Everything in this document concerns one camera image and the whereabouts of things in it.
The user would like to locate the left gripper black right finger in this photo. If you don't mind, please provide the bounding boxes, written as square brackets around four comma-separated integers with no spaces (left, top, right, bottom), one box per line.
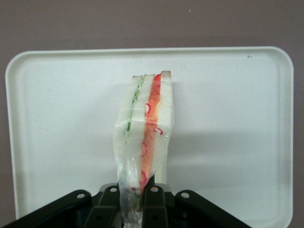
[142,174,248,228]

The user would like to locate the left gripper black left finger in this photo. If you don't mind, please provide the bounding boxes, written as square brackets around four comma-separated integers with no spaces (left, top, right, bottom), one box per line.
[0,181,123,228]

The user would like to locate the cream plastic tray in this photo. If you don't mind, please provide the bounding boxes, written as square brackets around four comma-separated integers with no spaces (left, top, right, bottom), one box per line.
[5,46,295,226]

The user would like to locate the plastic sandwich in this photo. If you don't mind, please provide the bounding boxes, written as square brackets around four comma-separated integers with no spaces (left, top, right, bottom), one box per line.
[113,69,175,228]

